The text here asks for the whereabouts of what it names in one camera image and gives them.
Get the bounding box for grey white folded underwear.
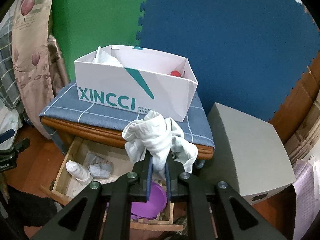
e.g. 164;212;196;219
86;154;114;179

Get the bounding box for grey box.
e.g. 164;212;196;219
199;102;297;205

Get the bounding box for wooden nightstand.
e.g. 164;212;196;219
41;117;215;168

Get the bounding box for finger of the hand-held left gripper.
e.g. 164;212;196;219
0;138;30;155

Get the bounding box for white printed bedsheet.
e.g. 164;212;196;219
0;105;23;140

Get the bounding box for white rolled cloth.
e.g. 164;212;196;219
65;160;93;186

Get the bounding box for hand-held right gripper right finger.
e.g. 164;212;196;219
164;152;288;240

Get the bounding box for cardboard sheets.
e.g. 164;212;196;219
284;102;320;165

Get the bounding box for grey plaid bedding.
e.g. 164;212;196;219
0;12;25;110

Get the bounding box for grey checked cloth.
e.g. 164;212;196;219
172;217;190;240

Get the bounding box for beige floral pillow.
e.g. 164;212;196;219
11;0;72;140

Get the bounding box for blue checked cloth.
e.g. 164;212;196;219
39;81;215;147

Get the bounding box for white tissue paper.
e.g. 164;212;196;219
91;46;124;68

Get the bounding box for wooden drawer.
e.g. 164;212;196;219
40;137;184;232

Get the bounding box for green foam mat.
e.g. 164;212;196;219
50;0;150;85

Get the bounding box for pink white cloth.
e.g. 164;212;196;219
291;155;320;240

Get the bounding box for brown foam mat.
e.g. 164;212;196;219
269;52;320;130

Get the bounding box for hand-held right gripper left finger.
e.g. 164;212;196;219
30;155;154;240

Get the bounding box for white shoe box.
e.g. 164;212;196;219
74;44;198;122

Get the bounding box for person's dark trouser leg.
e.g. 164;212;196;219
5;184;63;240

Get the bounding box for purple bowl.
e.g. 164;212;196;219
130;182;167;222

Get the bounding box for blue foam mat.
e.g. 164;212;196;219
135;0;320;122

